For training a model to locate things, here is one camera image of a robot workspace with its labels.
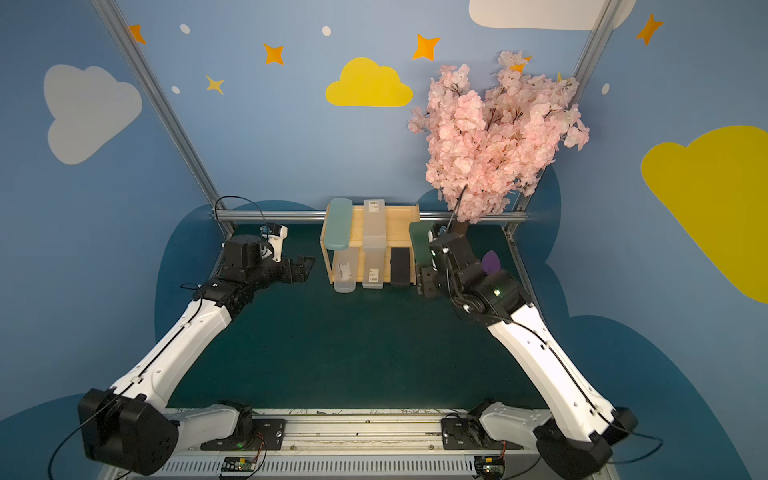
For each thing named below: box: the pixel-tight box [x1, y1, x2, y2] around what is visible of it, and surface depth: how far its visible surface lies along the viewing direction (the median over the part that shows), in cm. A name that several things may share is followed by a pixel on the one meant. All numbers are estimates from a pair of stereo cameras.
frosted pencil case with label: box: [362, 249, 386, 289], surface depth 105 cm
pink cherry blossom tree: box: [408, 51, 590, 237], surface depth 71 cm
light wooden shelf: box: [320, 204, 421, 285], surface depth 98 cm
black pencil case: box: [390, 247, 411, 285], surface depth 109 cm
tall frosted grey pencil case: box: [363, 199, 387, 249], surface depth 96 cm
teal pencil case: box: [324, 198, 353, 251], surface depth 95 cm
